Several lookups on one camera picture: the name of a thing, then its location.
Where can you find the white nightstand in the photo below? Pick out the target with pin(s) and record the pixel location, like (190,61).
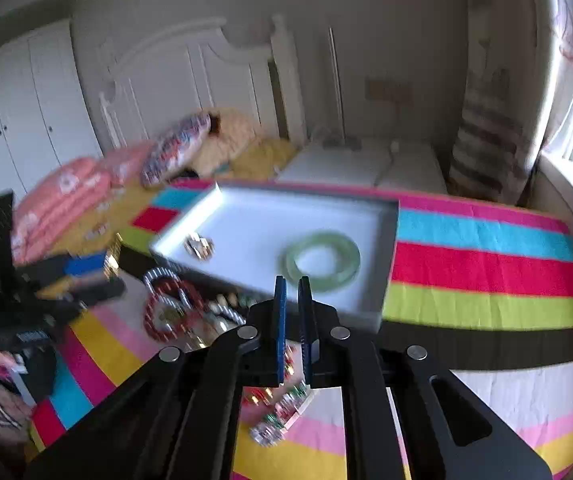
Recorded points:
(346,165)

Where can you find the rainbow striped cloth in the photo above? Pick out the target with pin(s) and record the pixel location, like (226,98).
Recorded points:
(486,265)

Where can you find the yellow bedsheet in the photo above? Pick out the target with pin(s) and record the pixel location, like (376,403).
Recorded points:
(261,160)

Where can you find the pink flowered quilt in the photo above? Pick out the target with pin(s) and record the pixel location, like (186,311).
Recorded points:
(61,190)

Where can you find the white bed headboard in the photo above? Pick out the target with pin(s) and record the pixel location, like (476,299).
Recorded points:
(176,75)

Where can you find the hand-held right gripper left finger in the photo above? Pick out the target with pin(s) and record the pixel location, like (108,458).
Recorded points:
(280,325)

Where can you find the white wardrobe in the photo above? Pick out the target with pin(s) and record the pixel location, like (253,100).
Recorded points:
(21,110)

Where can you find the green plate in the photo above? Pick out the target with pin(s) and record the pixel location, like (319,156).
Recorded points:
(324,242)

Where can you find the striped beige curtain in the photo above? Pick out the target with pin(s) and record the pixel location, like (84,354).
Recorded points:
(491,125)

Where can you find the patterned red blue pillow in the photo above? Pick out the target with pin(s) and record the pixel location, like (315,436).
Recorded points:
(176,147)

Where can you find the pale yellow plush toy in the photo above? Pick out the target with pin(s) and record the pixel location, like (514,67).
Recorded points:
(231,142)

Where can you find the white charger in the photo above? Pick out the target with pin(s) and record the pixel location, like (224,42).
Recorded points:
(395,147)

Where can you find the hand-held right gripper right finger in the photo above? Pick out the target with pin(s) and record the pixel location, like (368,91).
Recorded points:
(306,332)

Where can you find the white jewelry tray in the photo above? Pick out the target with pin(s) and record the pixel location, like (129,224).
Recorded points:
(261,220)

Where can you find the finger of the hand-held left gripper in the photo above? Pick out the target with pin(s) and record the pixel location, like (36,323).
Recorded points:
(85,264)
(97,289)

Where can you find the white window sill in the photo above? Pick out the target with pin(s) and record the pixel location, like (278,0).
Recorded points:
(571,195)

